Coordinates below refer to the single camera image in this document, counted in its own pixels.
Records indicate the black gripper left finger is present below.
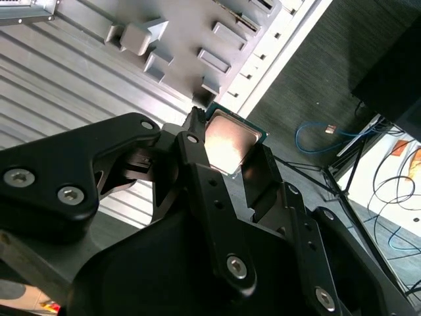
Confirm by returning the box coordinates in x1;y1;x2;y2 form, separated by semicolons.
0;105;258;300

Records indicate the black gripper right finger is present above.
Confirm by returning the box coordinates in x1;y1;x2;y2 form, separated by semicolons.
241;144;417;316

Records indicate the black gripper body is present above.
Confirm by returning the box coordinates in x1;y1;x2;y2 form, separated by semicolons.
64;209;323;316

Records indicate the silver CPU green edge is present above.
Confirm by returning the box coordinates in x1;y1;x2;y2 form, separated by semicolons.
203;101;269;178

